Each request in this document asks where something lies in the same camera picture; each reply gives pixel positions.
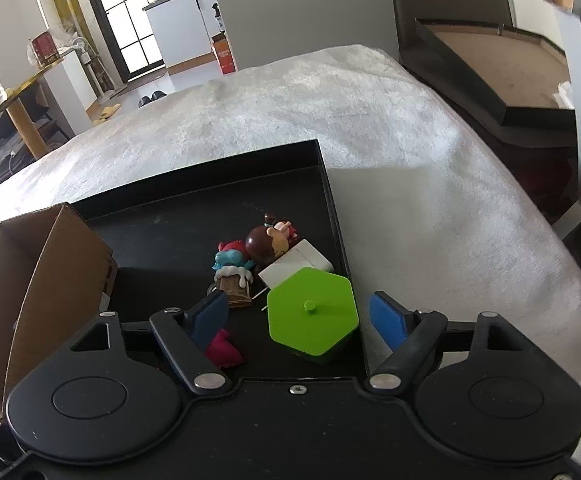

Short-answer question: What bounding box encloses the brown cardboard box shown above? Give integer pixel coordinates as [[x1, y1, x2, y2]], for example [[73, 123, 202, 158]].
[[0, 202, 119, 428]]

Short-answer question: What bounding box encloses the pair of black slippers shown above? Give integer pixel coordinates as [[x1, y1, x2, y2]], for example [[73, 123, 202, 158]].
[[136, 90, 170, 109]]

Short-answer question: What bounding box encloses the black tray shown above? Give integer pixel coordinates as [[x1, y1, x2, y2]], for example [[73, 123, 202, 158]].
[[65, 139, 372, 382]]

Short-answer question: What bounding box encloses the blue and red figurine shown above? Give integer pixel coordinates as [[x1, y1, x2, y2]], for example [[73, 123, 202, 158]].
[[207, 240, 256, 309]]

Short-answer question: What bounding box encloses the white rectangular box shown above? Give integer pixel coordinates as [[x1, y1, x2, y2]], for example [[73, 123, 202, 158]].
[[258, 239, 334, 293]]

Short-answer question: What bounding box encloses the green hexagonal lid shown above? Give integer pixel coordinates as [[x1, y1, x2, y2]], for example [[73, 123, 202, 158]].
[[266, 266, 360, 366]]

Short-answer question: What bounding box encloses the black-framed glass door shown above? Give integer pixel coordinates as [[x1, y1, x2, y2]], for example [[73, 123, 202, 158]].
[[81, 0, 165, 82]]

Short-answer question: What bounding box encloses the pair of yellow slippers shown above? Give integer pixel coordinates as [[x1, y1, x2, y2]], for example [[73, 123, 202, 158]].
[[89, 103, 122, 124]]

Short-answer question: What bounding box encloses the orange carton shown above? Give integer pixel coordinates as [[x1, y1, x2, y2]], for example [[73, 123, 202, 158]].
[[210, 33, 238, 76]]

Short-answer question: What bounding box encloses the gold-edged round table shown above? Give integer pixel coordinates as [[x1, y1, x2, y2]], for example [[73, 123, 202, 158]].
[[0, 54, 74, 161]]

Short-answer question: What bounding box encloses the pink toy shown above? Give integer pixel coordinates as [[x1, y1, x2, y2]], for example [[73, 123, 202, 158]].
[[205, 329, 246, 369]]

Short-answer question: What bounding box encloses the white kitchen cabinet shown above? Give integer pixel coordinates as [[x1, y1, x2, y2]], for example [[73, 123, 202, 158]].
[[142, 0, 232, 69]]

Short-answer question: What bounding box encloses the dark storage bed frame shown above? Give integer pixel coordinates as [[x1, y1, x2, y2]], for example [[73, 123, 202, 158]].
[[387, 0, 581, 226]]

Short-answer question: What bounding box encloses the brown round-headed figurine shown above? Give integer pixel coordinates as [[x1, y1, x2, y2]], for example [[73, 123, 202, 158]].
[[245, 213, 300, 267]]

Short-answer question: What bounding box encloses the red tin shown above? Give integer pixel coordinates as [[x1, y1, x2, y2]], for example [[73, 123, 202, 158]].
[[29, 31, 60, 66]]

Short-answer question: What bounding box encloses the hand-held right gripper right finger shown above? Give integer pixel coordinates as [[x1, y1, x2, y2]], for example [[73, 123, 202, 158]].
[[367, 290, 527, 394]]

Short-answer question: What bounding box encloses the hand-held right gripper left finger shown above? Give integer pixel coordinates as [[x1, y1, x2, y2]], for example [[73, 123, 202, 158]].
[[69, 290, 234, 394]]

